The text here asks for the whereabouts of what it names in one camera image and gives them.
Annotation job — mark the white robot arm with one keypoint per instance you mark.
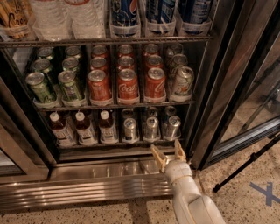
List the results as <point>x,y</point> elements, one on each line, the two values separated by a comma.
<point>189,204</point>

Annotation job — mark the tea bottle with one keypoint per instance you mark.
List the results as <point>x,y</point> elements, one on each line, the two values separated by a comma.
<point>85,129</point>
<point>107,128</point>
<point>62,130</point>

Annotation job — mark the open glass fridge door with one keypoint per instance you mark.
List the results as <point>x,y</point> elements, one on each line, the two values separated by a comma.
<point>242,31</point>

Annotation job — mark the blue tape cross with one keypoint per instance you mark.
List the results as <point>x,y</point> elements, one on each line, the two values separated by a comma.
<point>267,192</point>

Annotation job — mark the red coca cola can middle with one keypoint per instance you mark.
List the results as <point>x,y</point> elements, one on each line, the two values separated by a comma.
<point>127,84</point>

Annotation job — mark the red coca cola can right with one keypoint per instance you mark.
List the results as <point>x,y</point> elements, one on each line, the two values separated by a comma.
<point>155,83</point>

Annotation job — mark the clear water bottle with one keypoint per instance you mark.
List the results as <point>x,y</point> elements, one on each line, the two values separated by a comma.
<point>85,21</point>

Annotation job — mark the green can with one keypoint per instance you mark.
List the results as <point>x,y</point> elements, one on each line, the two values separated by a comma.
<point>41,87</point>
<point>70,86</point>

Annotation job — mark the white 7up can front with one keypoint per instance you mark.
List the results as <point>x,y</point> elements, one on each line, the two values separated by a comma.
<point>183,81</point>

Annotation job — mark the tea bottle left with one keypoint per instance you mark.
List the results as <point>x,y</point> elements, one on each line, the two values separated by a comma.
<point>62,130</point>

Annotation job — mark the tea bottle right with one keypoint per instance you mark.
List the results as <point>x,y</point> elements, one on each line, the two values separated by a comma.
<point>107,128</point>

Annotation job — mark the red coca cola can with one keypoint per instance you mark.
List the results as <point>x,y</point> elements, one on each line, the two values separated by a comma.
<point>127,84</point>
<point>155,83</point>

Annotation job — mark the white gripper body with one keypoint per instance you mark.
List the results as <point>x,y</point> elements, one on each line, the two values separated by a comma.
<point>178,169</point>

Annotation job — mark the yellow la croix can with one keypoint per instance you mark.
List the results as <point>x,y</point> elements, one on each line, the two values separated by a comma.
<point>14,18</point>

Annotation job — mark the green can front left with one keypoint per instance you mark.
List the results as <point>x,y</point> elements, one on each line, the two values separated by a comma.
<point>41,87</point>

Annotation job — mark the red soda can front left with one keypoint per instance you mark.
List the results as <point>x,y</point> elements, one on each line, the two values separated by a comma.
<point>99,85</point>

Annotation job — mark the tea bottle middle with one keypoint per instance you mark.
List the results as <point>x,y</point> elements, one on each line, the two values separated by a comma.
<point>85,129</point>

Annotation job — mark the silver redbull can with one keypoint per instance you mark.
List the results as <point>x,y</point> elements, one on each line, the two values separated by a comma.
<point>170,111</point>
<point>129,131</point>
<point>172,128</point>
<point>151,129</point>

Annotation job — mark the steel fridge base grille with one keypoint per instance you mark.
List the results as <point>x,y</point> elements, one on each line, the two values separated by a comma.
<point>66,192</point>

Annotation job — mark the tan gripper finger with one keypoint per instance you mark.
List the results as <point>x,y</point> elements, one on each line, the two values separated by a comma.
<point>179,152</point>
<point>159,156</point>

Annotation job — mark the black tripod leg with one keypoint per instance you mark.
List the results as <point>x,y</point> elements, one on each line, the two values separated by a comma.
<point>253,157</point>

